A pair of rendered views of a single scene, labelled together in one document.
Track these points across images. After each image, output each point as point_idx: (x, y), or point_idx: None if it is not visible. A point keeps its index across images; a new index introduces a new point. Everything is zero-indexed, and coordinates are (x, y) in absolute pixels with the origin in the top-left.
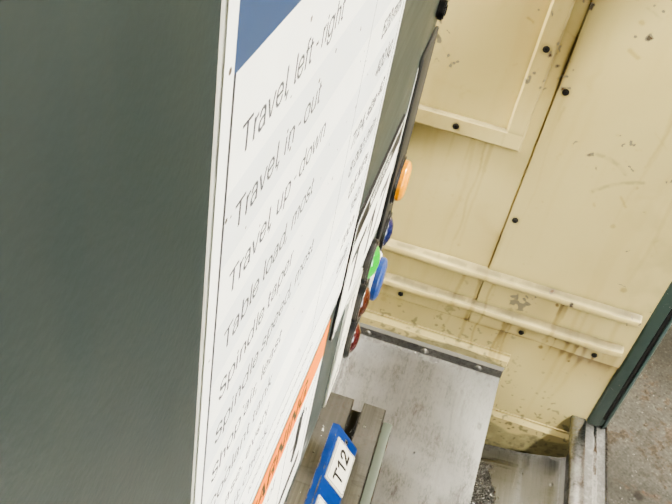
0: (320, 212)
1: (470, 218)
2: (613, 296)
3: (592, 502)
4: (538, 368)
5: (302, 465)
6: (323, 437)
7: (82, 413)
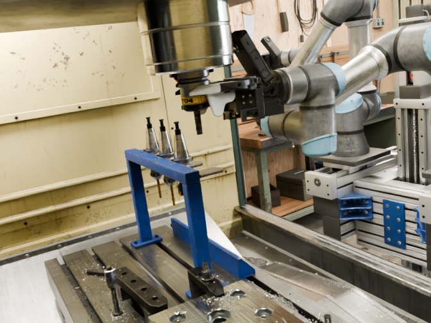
0: None
1: (156, 137)
2: (217, 141)
3: (265, 215)
4: (211, 193)
5: (172, 240)
6: (169, 234)
7: None
